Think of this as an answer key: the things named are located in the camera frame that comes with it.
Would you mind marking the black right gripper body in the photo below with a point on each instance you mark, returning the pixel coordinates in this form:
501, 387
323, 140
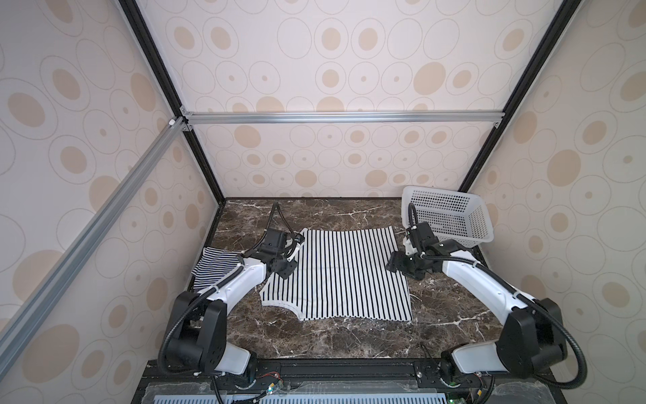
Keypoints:
402, 264

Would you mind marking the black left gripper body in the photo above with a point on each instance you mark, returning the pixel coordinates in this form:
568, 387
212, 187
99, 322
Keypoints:
286, 267

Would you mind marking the white plastic laundry basket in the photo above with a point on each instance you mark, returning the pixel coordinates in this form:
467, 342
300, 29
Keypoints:
453, 215

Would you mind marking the blue white striped tank top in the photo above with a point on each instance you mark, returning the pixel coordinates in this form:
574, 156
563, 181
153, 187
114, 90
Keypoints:
214, 265

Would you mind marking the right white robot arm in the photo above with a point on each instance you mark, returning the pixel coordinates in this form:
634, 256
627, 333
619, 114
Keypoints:
533, 342

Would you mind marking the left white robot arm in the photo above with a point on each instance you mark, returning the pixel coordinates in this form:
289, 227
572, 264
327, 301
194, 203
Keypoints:
196, 336

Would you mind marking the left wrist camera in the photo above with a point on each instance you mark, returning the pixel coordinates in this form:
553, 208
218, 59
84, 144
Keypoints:
296, 240

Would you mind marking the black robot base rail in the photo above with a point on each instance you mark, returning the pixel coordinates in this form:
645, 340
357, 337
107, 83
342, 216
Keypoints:
341, 381

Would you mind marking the back aluminium frame rail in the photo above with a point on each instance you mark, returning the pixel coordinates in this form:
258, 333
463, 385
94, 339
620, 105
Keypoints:
191, 118

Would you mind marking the aluminium frame rail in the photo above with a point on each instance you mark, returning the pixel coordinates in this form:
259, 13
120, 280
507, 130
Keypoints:
42, 301
191, 118

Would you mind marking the left aluminium frame rail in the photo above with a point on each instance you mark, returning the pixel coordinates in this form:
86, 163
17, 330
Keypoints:
42, 301

